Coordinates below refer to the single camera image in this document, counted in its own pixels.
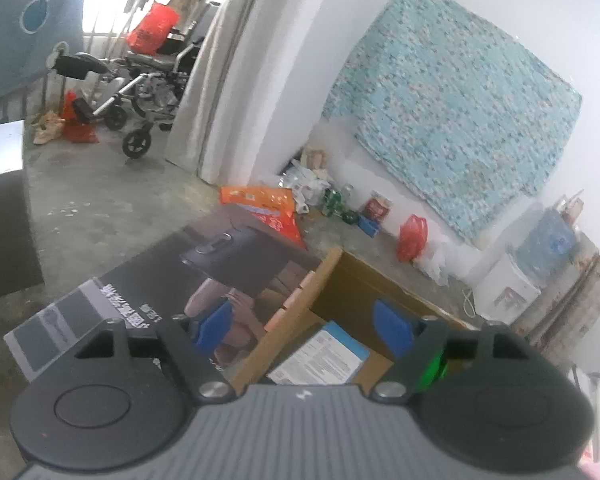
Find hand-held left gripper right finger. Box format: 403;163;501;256
372;299;531;403

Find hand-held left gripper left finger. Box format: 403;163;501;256
75;300;236;403

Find printed cardboard box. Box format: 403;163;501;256
2;206;483;396

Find green plastic object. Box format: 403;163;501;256
415;350;451;393

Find white paper leaflet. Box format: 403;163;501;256
267;320;371;388

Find crumpled white plastic bag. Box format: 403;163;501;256
415;245;451;286

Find small red plastic bag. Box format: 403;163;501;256
397;214;428;262

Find white appliance box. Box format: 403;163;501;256
475;252;541;321

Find orange plastic packet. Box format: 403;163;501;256
220;185;308;251

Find pile of white plastic bags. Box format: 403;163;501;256
280;157;331;206

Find wooden boards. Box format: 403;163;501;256
510;232;600;376

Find teal floral cloth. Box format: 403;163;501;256
322;0;583;251

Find red bag with dark print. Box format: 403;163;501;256
62;91;100;145

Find white curtain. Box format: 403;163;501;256
165;0;331;186

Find wheelchair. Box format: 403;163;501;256
47;35;206;161

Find beige shoes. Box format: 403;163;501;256
30;110;66;146

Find grey cabinet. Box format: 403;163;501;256
0;120;26;181

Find red hanging garment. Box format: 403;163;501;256
126;2;181;55

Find blue circle print cloth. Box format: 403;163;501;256
0;0;93;106

